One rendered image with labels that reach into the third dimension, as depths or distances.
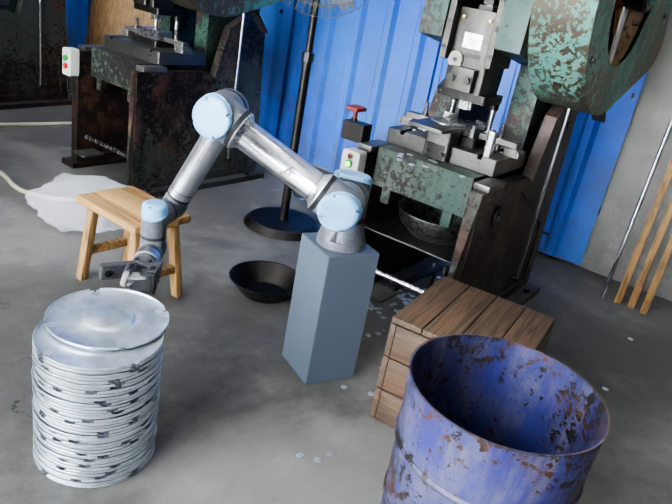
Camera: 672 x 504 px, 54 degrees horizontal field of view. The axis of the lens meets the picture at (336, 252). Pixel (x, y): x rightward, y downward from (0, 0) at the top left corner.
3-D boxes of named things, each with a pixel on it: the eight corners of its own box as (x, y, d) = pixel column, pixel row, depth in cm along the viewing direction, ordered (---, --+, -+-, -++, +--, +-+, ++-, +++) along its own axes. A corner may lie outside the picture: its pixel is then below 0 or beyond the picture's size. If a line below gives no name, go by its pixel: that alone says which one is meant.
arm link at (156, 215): (153, 192, 201) (151, 225, 205) (136, 203, 191) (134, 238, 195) (177, 198, 200) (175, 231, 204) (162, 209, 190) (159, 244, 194)
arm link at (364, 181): (368, 211, 203) (376, 169, 198) (362, 225, 191) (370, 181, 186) (330, 203, 204) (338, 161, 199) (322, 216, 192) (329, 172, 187)
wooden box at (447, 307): (486, 475, 184) (521, 371, 170) (368, 416, 199) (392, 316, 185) (524, 409, 217) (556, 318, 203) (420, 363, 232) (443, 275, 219)
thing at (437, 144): (434, 168, 225) (443, 130, 220) (399, 156, 232) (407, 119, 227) (465, 160, 245) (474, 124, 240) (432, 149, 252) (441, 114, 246)
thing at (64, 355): (187, 346, 158) (188, 343, 157) (73, 387, 136) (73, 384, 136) (121, 296, 174) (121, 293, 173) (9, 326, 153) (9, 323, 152)
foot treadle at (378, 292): (378, 314, 237) (381, 301, 235) (356, 303, 242) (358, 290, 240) (451, 273, 283) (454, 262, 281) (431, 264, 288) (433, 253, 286)
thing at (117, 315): (185, 340, 158) (185, 337, 158) (56, 359, 143) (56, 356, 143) (149, 285, 180) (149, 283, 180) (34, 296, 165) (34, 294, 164)
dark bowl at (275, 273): (268, 319, 242) (270, 302, 239) (211, 288, 257) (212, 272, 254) (317, 296, 266) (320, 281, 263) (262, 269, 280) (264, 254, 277)
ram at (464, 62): (474, 97, 229) (496, 7, 218) (436, 86, 236) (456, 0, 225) (493, 95, 243) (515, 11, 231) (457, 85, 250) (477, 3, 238)
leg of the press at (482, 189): (451, 363, 237) (522, 116, 202) (424, 349, 242) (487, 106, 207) (538, 293, 308) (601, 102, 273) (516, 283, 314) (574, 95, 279)
